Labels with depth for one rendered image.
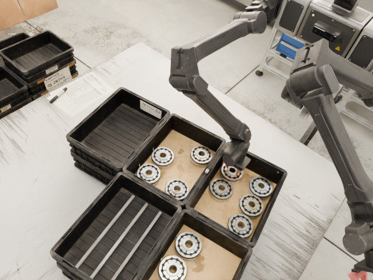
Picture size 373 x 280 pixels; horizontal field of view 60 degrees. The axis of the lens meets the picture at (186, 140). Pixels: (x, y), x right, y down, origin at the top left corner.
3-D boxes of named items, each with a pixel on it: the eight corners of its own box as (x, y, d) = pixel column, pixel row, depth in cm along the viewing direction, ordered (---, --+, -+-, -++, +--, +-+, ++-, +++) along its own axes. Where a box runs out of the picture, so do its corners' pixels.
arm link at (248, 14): (264, 3, 118) (251, 4, 121) (249, 13, 112) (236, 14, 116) (267, 28, 123) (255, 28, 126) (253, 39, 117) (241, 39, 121)
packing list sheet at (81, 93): (90, 70, 201) (90, 69, 201) (116, 89, 193) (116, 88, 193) (44, 95, 183) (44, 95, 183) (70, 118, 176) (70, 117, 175)
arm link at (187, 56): (184, 49, 90) (159, 49, 97) (193, 94, 97) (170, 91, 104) (266, 8, 116) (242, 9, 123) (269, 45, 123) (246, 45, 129)
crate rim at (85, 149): (121, 89, 165) (121, 85, 163) (171, 115, 158) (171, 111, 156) (64, 140, 141) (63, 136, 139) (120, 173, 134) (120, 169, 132)
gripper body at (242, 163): (242, 171, 137) (247, 161, 131) (222, 158, 140) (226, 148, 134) (250, 161, 141) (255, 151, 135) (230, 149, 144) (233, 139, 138)
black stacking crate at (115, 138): (122, 103, 172) (121, 86, 163) (169, 128, 165) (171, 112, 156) (69, 153, 149) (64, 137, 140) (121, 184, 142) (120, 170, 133)
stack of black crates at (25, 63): (59, 75, 274) (48, 28, 239) (83, 94, 264) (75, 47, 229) (16, 99, 253) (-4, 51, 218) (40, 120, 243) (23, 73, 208)
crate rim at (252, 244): (226, 143, 150) (227, 140, 149) (286, 174, 143) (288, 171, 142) (182, 209, 127) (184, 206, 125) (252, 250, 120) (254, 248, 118)
